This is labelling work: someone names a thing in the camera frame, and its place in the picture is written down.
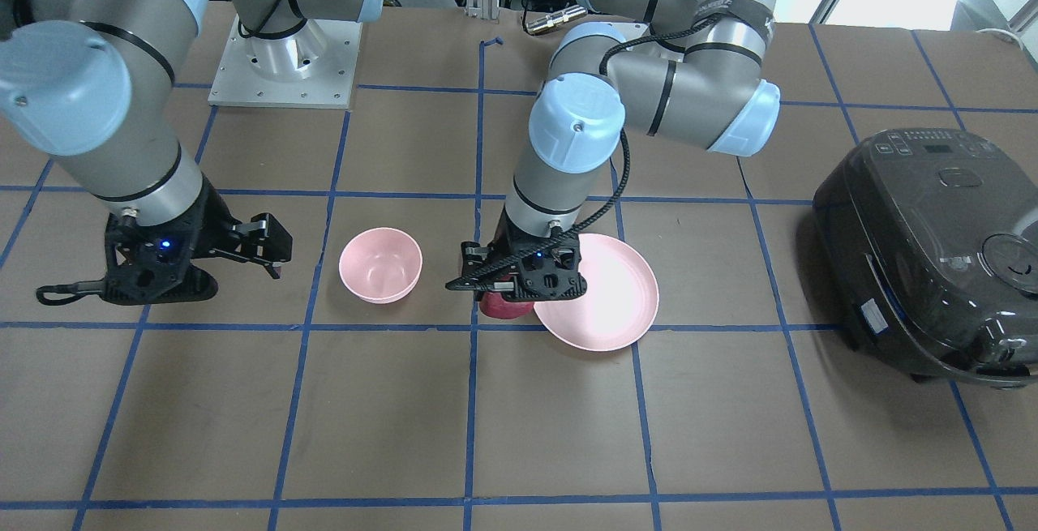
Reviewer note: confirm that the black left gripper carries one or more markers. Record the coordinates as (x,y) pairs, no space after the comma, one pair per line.
(478,256)

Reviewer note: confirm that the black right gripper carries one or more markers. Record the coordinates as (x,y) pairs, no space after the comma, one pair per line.
(212,220)

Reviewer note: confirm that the red apple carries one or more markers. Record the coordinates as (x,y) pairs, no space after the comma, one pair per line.
(494,306)

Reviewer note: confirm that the pink bowl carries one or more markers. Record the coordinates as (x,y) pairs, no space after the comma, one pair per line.
(381,265)

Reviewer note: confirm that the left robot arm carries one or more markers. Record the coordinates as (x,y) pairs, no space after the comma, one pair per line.
(694,76)

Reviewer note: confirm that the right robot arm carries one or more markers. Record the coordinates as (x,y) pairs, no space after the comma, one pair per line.
(86,82)

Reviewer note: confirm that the pink plate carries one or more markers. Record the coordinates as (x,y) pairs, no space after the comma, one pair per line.
(620,303)

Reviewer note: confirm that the black rice cooker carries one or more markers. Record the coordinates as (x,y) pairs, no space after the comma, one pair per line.
(931,233)

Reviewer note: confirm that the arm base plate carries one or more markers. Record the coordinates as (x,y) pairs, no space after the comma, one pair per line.
(313,69)

